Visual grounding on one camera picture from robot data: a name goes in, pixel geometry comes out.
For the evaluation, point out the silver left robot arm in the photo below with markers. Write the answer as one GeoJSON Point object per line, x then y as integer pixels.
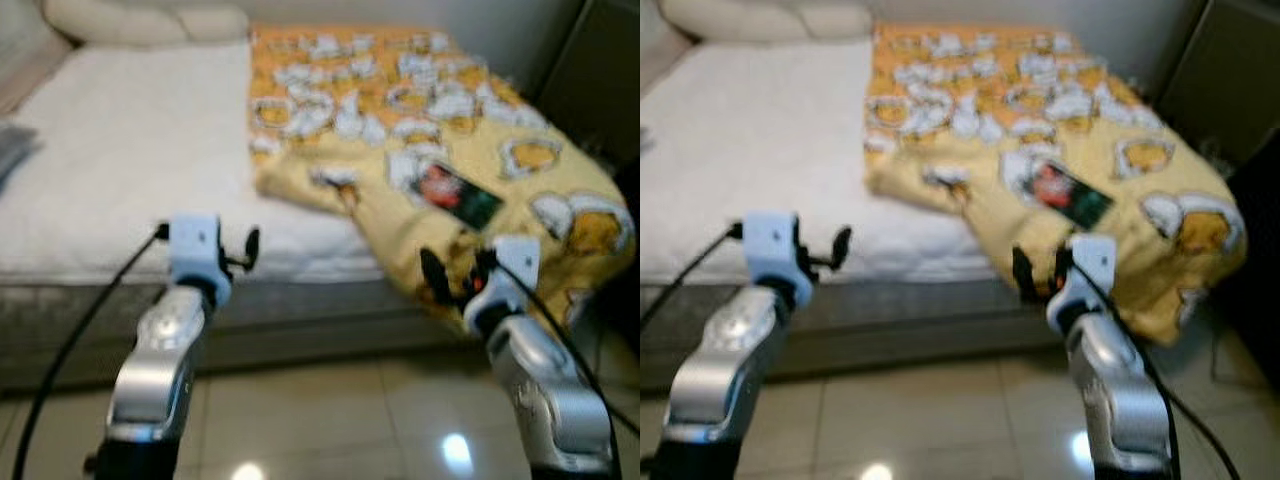
{"type": "Point", "coordinates": [150, 370]}
{"type": "Point", "coordinates": [720, 370]}

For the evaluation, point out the white quilted mattress pad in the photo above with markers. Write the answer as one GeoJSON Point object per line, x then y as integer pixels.
{"type": "Point", "coordinates": [760, 160]}
{"type": "Point", "coordinates": [130, 160]}

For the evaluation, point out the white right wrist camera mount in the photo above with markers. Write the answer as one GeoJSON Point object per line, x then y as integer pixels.
{"type": "Point", "coordinates": [518, 262]}
{"type": "Point", "coordinates": [1092, 262]}

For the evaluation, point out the grey patterned mattress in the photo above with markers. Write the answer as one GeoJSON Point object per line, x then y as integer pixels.
{"type": "Point", "coordinates": [900, 320]}
{"type": "Point", "coordinates": [300, 320]}

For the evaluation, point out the yellow egg cartoon blanket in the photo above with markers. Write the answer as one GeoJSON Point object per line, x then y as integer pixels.
{"type": "Point", "coordinates": [400, 130]}
{"type": "Point", "coordinates": [1000, 130]}

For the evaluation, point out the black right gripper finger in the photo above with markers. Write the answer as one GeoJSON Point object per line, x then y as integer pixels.
{"type": "Point", "coordinates": [437, 278]}
{"type": "Point", "coordinates": [1026, 275]}
{"type": "Point", "coordinates": [1064, 265]}
{"type": "Point", "coordinates": [480, 265]}

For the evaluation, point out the beige roll pillow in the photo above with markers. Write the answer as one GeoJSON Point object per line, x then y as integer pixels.
{"type": "Point", "coordinates": [140, 20]}
{"type": "Point", "coordinates": [760, 18]}

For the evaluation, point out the grey little bear pillow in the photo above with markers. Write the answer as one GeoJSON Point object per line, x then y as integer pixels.
{"type": "Point", "coordinates": [15, 150]}

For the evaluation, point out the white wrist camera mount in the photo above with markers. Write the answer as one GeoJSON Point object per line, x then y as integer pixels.
{"type": "Point", "coordinates": [772, 245]}
{"type": "Point", "coordinates": [195, 245]}
{"type": "Point", "coordinates": [1092, 262]}
{"type": "Point", "coordinates": [518, 262]}

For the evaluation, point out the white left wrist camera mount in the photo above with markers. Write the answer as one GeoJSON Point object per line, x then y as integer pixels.
{"type": "Point", "coordinates": [195, 245]}
{"type": "Point", "coordinates": [772, 245]}

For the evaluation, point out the grey panel sliding wardrobe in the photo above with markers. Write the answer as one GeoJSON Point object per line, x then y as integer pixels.
{"type": "Point", "coordinates": [1230, 70]}
{"type": "Point", "coordinates": [600, 70]}

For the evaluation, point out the black soft bag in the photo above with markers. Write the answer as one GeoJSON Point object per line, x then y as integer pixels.
{"type": "Point", "coordinates": [1260, 260]}

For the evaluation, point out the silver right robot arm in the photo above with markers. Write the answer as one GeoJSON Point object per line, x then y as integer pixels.
{"type": "Point", "coordinates": [545, 390]}
{"type": "Point", "coordinates": [1120, 390]}

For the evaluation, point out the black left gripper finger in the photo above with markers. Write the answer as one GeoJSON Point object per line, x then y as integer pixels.
{"type": "Point", "coordinates": [843, 249]}
{"type": "Point", "coordinates": [251, 250]}

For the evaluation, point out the dark green red book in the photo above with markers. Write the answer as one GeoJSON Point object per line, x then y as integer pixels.
{"type": "Point", "coordinates": [1070, 195]}
{"type": "Point", "coordinates": [455, 195]}

